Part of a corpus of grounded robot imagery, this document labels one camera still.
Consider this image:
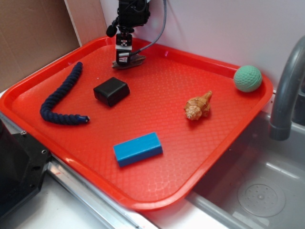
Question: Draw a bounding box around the grey plastic sink basin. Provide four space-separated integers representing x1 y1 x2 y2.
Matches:
187 113 305 229

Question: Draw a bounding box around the grey curved faucet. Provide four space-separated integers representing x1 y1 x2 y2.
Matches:
269 37 305 141

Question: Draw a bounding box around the brown spiral seashell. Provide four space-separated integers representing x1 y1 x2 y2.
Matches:
184 91 213 121

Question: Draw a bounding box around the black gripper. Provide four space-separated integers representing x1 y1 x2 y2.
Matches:
106 0 150 65

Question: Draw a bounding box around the brown cardboard panel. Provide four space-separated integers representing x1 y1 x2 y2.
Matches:
0 0 106 91

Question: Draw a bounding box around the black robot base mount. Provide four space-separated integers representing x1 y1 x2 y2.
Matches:
0 122 51 220

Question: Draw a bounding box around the blue rectangular block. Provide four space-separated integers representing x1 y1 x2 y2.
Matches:
113 132 163 167

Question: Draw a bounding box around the dark blue rope piece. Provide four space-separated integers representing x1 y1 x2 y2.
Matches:
39 61 91 126

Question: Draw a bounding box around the silver metal rail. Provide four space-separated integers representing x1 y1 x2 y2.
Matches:
0 112 146 229

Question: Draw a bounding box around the black rectangular block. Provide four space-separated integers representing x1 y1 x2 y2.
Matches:
93 77 130 107

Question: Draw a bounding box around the green dimpled ball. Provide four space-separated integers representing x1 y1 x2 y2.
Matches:
234 65 263 93

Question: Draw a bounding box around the grey braided cable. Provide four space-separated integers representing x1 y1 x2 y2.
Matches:
130 0 168 56

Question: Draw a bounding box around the red plastic tray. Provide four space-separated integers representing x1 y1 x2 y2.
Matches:
0 37 273 211

